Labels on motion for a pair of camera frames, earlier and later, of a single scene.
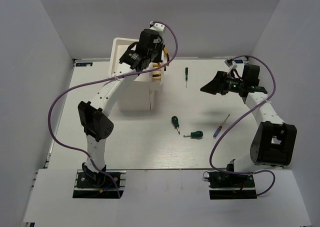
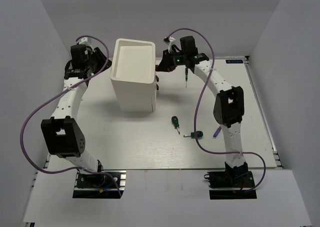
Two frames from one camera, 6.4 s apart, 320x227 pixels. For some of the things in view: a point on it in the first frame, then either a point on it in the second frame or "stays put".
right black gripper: (218, 84) → (165, 65)
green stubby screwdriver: (175, 123) stays put
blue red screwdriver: (219, 128) stays put
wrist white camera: (157, 26) → (85, 40)
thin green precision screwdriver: (186, 76) stays put
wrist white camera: (231, 63) → (171, 39)
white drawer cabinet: (138, 93) stays put
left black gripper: (159, 44) → (99, 54)
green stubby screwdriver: (195, 135) stays put
